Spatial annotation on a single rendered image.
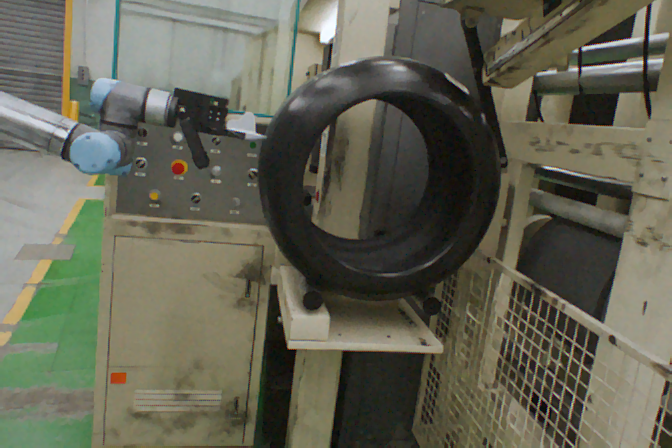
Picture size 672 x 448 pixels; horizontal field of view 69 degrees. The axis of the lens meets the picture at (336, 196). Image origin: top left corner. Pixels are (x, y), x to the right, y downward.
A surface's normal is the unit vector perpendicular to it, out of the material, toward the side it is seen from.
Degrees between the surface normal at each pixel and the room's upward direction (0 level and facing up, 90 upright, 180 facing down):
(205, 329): 91
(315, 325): 90
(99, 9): 90
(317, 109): 83
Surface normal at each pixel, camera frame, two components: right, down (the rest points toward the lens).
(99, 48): 0.36, 0.19
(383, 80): 0.16, 0.00
